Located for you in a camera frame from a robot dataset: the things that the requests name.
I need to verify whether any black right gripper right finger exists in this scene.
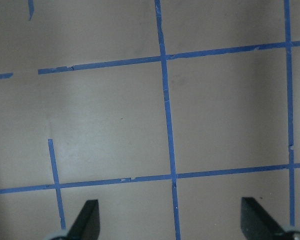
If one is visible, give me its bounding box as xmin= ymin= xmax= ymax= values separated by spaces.
xmin=241 ymin=197 xmax=299 ymax=240

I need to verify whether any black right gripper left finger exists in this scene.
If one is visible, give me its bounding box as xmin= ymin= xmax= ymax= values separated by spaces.
xmin=65 ymin=199 xmax=101 ymax=240

